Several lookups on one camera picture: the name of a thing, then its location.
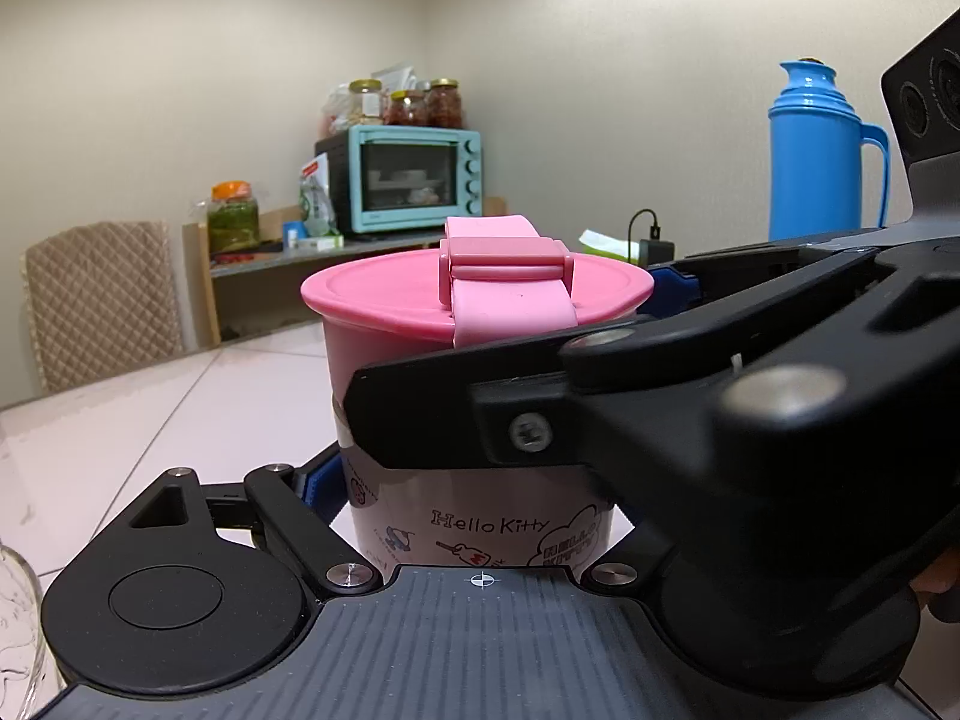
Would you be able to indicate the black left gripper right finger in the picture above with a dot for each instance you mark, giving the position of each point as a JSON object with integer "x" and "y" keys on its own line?
{"x": 628, "y": 566}

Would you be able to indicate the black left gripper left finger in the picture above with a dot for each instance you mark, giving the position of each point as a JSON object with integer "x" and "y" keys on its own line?
{"x": 294, "y": 509}

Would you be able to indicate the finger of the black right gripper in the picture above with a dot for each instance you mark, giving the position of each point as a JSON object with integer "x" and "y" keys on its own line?
{"x": 508, "y": 404}
{"x": 700, "y": 279}

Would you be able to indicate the Hello Kitty steel bottle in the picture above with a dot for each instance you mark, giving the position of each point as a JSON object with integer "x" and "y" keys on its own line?
{"x": 411, "y": 506}

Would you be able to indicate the pink bottle cap with strap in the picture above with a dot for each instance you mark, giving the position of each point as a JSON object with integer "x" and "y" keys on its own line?
{"x": 489, "y": 279}

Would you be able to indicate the right hand in black sleeve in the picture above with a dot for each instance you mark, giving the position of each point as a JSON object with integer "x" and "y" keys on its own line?
{"x": 937, "y": 579}

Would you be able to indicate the green tissue box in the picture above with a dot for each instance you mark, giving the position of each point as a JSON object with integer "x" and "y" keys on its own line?
{"x": 593, "y": 242}

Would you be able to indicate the blue thermos jug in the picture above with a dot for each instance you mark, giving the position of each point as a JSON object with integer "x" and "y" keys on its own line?
{"x": 816, "y": 141}

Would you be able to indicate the teal toaster oven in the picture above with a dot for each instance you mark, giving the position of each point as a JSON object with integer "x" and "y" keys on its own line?
{"x": 383, "y": 179}

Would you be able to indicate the snack bag white green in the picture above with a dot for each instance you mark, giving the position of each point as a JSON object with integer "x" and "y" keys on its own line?
{"x": 317, "y": 212}

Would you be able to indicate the wooden side shelf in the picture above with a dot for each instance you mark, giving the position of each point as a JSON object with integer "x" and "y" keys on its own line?
{"x": 250, "y": 295}

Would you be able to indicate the red preserve jar right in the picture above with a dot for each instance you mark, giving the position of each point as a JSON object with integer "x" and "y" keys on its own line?
{"x": 444, "y": 105}

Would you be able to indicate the red preserve jar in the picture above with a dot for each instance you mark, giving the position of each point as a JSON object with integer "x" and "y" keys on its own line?
{"x": 444, "y": 105}
{"x": 407, "y": 108}

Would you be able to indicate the red preserve jar left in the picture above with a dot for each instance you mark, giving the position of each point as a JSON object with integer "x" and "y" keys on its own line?
{"x": 407, "y": 108}

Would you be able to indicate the clear glass cup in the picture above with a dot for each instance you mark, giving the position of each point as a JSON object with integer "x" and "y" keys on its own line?
{"x": 29, "y": 678}

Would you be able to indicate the glass jar gold lid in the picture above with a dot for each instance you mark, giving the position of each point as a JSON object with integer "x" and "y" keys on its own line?
{"x": 365, "y": 102}

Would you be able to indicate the green jar orange lid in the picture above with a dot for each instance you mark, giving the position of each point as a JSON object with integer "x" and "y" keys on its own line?
{"x": 232, "y": 218}

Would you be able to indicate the beige quilted chair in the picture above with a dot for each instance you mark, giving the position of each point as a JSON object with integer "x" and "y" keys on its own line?
{"x": 101, "y": 301}

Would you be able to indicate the black charger with cable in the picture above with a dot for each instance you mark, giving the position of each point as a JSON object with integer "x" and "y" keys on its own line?
{"x": 653, "y": 248}

